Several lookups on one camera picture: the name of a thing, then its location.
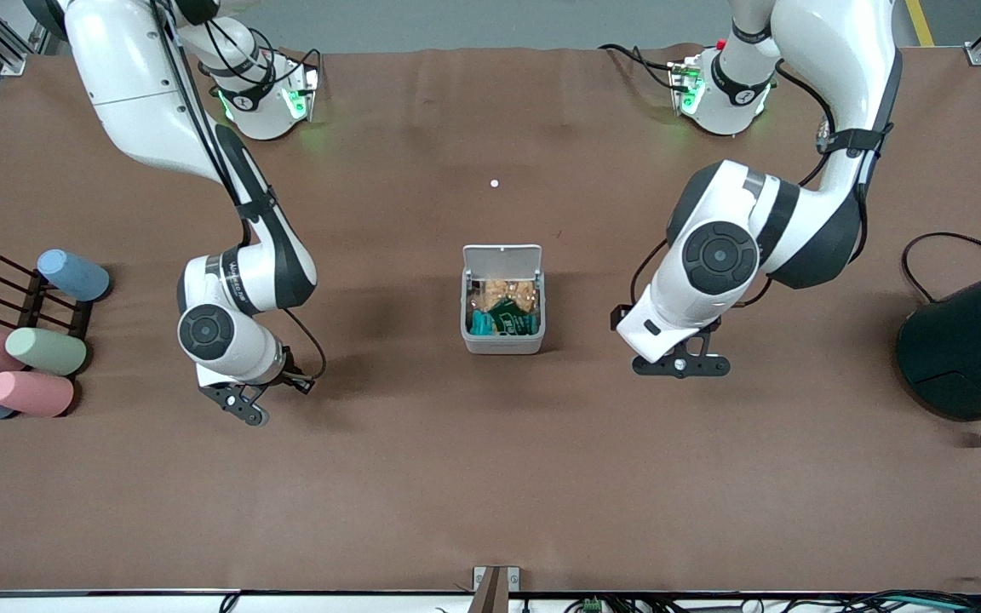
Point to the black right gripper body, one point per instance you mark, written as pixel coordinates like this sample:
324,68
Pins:
284,378

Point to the grey square storage box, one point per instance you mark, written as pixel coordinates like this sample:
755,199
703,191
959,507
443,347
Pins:
503,345

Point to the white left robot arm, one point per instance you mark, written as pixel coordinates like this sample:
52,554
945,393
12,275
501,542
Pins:
840,51

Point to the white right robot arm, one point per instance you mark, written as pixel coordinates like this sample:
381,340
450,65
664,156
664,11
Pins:
133,85

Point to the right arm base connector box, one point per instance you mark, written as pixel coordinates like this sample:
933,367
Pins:
301,89

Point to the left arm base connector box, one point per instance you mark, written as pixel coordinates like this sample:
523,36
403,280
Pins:
688,85

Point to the teal crumpled trash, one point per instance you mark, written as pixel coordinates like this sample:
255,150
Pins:
482,323

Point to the brown table cover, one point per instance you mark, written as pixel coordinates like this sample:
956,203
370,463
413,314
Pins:
490,468

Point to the green snack packet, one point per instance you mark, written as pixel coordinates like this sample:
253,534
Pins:
514,319

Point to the orange snack wrapper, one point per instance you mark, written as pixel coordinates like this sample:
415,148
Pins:
512,289

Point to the green cup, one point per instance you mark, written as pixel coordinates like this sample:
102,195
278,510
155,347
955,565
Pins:
46,351

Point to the black cup rack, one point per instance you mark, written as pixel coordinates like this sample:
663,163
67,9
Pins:
29,308

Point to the green connector plug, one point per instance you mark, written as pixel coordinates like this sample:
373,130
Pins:
593,605

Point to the dark teal round appliance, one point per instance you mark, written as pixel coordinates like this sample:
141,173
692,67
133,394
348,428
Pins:
967,349

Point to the metal camera post bracket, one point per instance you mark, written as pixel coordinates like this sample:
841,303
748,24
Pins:
495,592

